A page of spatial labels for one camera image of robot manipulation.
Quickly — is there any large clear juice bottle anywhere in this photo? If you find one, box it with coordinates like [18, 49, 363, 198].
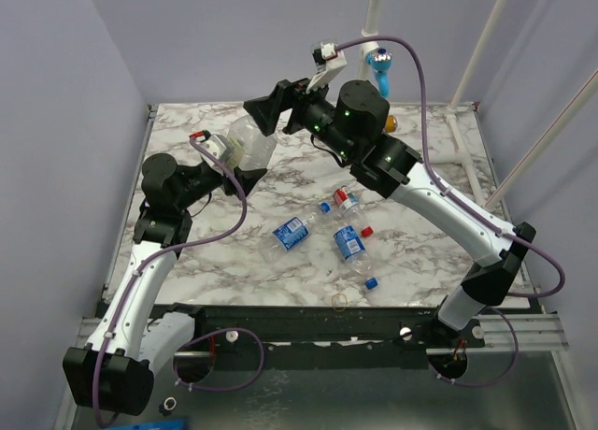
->
[225, 115, 278, 179]

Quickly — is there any blue label bottle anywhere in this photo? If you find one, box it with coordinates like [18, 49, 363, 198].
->
[333, 225, 378, 291]
[272, 202, 331, 251]

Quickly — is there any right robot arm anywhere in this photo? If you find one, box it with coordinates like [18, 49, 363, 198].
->
[243, 79, 535, 348]

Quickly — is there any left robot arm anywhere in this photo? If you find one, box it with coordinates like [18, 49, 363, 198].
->
[63, 152, 267, 419]

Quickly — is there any red label bottle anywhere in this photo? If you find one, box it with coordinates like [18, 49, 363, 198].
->
[333, 185, 374, 238]

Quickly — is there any yellow brass faucet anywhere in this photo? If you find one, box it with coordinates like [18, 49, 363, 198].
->
[384, 115, 398, 133]

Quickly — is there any blue faucet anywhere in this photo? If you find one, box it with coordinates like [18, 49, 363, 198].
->
[366, 48, 392, 98]

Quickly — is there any rubber band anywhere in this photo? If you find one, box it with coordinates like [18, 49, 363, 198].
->
[331, 293, 349, 312]

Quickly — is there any blue box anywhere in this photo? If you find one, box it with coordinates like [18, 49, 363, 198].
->
[108, 419, 188, 430]

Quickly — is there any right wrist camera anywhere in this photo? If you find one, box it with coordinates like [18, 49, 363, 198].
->
[306, 40, 347, 93]

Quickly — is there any white PVC pipe frame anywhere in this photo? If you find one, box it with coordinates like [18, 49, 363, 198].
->
[361, 0, 507, 205]

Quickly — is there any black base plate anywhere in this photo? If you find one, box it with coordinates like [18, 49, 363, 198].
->
[143, 304, 485, 375]

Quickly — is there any aluminium rail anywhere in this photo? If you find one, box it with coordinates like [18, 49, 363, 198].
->
[76, 313, 569, 361]

